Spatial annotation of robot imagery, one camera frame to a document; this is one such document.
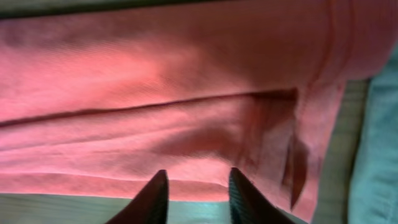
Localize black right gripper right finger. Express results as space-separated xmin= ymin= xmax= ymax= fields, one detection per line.
xmin=228 ymin=167 xmax=294 ymax=224

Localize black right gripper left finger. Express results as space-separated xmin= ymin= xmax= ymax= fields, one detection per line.
xmin=106 ymin=170 xmax=169 ymax=224

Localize red orange soccer t-shirt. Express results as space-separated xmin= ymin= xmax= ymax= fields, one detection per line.
xmin=1 ymin=0 xmax=397 ymax=221

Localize khaki cargo shorts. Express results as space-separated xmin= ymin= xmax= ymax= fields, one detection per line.
xmin=348 ymin=46 xmax=398 ymax=224

